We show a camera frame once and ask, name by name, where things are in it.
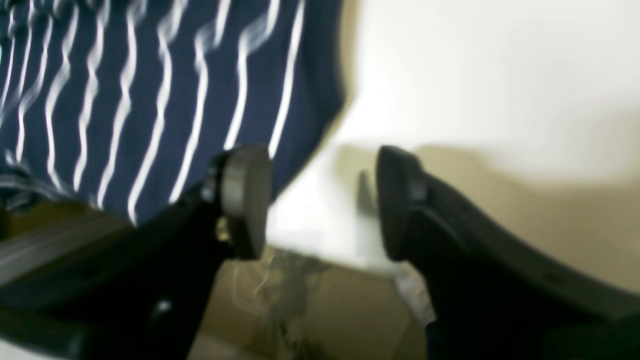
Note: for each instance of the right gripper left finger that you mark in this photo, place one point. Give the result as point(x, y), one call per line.
point(96, 288)

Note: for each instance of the navy white striped t-shirt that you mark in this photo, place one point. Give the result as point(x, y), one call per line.
point(122, 104)

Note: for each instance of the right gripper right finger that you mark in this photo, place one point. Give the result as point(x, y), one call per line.
point(494, 296)

